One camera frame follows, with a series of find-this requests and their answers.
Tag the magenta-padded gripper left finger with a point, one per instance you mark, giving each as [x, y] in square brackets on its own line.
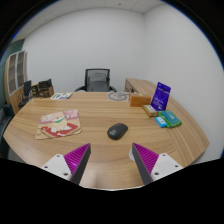
[77, 157]

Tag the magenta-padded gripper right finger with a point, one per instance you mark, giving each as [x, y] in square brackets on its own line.
[146, 158]

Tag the black computer mouse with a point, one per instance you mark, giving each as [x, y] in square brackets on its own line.
[117, 131]

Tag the cartoon dog print mouse pad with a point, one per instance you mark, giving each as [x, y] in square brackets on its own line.
[58, 124]

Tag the small blue box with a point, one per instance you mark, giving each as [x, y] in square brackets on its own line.
[160, 122]

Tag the green packet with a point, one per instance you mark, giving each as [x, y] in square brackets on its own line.
[171, 118]

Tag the small tan box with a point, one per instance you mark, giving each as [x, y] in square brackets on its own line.
[149, 110]

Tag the brown wooden box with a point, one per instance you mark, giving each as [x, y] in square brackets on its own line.
[140, 100]

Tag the green and white leaflet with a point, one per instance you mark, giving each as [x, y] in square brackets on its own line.
[61, 96]

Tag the purple retail package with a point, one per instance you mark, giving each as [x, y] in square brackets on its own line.
[161, 96]

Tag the grey round print sheet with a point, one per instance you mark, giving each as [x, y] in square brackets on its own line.
[118, 96]

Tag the wooden side desk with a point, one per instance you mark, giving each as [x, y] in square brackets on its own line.
[141, 85]

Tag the stack of dark boxes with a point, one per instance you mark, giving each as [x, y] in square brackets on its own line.
[44, 88]

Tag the black mesh office chair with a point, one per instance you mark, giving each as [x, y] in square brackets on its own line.
[97, 80]

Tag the black leather armchair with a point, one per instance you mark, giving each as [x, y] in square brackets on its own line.
[5, 123]

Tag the small black chair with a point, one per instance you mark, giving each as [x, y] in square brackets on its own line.
[26, 90]

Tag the wooden shelf cabinet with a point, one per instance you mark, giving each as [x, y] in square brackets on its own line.
[15, 75]

